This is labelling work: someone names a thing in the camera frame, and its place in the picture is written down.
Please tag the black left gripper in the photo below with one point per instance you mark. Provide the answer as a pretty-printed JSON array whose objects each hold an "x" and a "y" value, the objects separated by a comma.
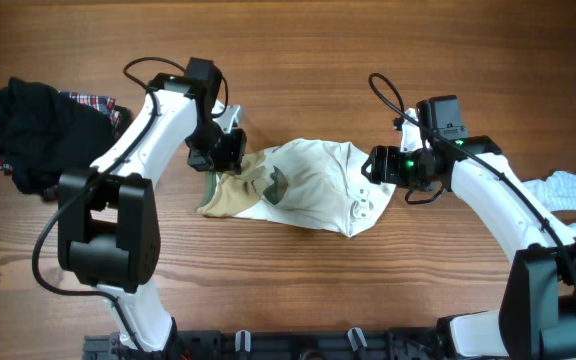
[{"x": 228, "y": 161}]

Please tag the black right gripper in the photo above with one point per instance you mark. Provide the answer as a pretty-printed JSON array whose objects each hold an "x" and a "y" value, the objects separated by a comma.
[{"x": 384, "y": 162}]

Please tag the white baby bodysuit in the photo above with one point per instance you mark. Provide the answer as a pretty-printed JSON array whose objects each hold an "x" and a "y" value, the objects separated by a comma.
[{"x": 313, "y": 184}]

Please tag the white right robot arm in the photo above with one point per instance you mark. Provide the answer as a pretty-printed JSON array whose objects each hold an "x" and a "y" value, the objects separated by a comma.
[{"x": 537, "y": 316}]

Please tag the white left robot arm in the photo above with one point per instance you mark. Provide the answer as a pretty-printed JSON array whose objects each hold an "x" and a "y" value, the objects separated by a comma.
[{"x": 108, "y": 229}]

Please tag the red plaid garment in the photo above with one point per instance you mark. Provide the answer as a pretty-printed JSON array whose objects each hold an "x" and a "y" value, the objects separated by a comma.
[{"x": 118, "y": 116}]

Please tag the black folded garment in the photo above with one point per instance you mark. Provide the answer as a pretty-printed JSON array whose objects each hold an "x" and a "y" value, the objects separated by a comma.
[{"x": 43, "y": 134}]

